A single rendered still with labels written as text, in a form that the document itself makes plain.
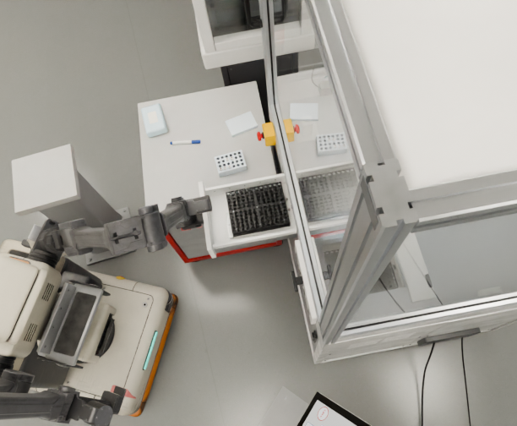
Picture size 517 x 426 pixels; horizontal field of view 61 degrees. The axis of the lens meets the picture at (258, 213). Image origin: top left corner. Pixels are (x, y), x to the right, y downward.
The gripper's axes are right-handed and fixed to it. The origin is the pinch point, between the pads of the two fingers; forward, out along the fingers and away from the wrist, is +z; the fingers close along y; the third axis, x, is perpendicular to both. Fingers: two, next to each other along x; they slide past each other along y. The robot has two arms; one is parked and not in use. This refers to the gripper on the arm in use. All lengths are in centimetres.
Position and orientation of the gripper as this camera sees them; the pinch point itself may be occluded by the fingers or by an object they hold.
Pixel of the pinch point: (194, 226)
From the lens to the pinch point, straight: 169.6
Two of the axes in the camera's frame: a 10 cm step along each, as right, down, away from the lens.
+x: -1.7, -9.1, 3.9
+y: 9.8, -1.9, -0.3
